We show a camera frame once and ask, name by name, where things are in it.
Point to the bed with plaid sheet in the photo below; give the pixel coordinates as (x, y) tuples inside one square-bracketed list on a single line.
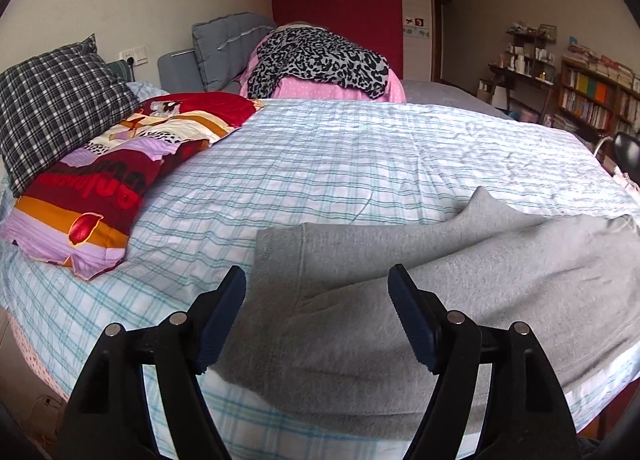
[(350, 149)]

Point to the grey bed headboard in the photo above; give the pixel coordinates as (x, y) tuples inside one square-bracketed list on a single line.
[(177, 67)]

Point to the red and white wardrobe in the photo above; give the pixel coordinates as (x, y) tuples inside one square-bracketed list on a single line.
[(340, 4)]

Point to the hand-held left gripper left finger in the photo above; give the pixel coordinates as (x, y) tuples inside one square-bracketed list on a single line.
[(220, 322)]

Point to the wooden shelf with bottles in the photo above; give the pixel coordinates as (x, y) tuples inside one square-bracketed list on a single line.
[(525, 64)]

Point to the wooden bookshelf with books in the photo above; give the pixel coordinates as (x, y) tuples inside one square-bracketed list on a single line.
[(595, 94)]

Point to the leopard print cloth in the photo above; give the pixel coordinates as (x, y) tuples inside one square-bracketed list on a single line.
[(320, 57)]

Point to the dark green pillow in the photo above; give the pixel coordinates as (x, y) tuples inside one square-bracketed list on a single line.
[(120, 70)]

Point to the black white plaid pillow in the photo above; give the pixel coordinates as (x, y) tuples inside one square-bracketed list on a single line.
[(55, 99)]

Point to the pink plastic bin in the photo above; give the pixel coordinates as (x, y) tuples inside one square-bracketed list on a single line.
[(527, 115)]

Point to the grey pants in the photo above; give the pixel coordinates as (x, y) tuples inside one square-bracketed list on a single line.
[(345, 285)]

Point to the colourful printed quilt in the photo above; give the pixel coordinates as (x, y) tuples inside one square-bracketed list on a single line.
[(100, 174)]

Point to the grey quilted cushion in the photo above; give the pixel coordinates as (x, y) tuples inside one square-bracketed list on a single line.
[(220, 49)]

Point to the desk lamp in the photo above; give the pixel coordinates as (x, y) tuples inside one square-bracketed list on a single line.
[(627, 147)]

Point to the white wall socket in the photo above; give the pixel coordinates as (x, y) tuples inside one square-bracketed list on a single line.
[(134, 54)]

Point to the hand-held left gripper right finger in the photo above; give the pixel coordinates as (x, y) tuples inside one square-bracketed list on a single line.
[(412, 322)]

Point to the pink dotted quilt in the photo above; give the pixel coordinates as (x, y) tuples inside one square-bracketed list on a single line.
[(320, 89)]

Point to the grey pillow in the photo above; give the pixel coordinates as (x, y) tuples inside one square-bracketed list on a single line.
[(445, 94)]

